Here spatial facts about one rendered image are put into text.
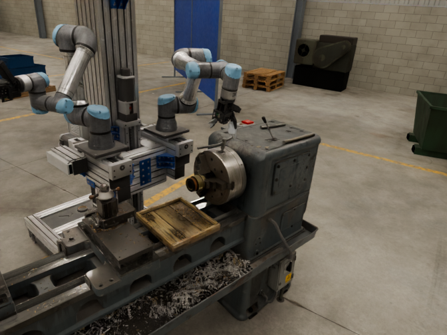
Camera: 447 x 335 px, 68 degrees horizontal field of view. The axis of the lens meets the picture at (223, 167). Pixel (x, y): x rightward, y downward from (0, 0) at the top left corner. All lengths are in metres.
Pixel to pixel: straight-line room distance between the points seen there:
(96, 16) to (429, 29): 10.21
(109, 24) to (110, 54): 0.16
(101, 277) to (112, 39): 1.33
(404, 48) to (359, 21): 1.54
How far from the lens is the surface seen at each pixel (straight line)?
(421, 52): 11.51
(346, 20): 11.81
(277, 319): 2.59
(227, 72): 1.55
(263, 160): 1.77
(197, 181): 1.75
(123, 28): 2.21
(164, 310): 1.81
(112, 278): 1.51
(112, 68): 2.18
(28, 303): 1.57
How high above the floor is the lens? 1.92
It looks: 25 degrees down
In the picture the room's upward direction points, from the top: 4 degrees clockwise
